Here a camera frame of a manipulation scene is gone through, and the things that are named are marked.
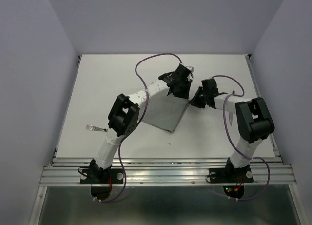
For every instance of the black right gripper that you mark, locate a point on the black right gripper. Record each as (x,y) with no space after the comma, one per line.
(194,101)

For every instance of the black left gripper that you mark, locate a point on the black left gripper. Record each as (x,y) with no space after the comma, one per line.
(185,94)

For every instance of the grey cloth napkin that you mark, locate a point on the grey cloth napkin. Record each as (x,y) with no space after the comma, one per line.
(164,110)

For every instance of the black handled knife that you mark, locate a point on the black handled knife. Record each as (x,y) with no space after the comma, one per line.
(231,114)

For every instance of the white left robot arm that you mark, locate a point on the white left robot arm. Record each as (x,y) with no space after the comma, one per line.
(123,119)

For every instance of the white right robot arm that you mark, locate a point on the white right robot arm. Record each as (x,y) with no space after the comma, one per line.
(254,121)

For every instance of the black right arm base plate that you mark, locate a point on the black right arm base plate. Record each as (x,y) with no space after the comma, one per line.
(229,176)

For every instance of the black handled fork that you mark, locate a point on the black handled fork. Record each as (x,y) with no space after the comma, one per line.
(95,128)

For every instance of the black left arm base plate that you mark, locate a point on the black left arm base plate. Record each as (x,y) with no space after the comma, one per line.
(112,176)

